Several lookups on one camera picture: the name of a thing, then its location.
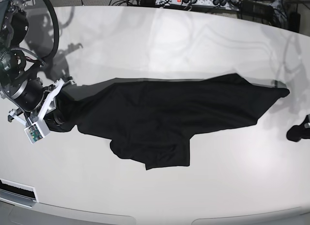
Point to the white power strip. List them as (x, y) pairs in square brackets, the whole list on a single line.
[(231, 5)]

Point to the black t-shirt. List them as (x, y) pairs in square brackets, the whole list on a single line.
[(152, 122)]

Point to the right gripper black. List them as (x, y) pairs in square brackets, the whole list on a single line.
[(30, 94)]

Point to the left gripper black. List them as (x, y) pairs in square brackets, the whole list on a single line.
[(299, 132)]

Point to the black power supply box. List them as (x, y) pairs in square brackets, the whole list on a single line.
[(259, 10)]

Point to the white slotted box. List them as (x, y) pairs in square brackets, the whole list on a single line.
[(18, 194)]

